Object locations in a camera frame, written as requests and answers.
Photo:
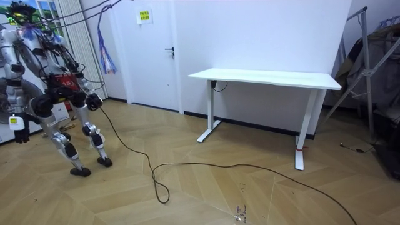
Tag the white paper with yellow labels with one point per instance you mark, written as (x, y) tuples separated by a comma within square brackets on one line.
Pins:
[(144, 16)]

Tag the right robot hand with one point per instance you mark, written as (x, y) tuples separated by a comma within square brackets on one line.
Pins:
[(93, 102)]

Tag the robot legs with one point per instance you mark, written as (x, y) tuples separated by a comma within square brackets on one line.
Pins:
[(70, 150)]

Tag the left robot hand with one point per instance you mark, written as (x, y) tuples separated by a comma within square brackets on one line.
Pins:
[(19, 131)]

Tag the white ribbed radiator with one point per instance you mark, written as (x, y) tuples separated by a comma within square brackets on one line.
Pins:
[(84, 47)]

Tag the red tape strip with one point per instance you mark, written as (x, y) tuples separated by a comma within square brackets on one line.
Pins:
[(299, 149)]

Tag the grey metal rack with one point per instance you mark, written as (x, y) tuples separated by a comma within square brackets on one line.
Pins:
[(365, 62)]

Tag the white desk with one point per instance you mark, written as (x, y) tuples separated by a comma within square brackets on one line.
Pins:
[(265, 77)]

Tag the robot body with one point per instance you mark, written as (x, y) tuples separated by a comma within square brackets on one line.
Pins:
[(37, 61)]

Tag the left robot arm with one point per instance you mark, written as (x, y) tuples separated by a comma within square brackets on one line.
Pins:
[(13, 93)]

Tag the black box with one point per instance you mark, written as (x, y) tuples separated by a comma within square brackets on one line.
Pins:
[(389, 147)]

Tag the landscape wall poster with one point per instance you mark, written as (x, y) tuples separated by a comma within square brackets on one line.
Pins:
[(47, 10)]

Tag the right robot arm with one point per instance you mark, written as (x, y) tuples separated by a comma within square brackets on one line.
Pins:
[(85, 85)]

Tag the white door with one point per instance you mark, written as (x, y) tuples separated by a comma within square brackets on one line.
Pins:
[(150, 78)]

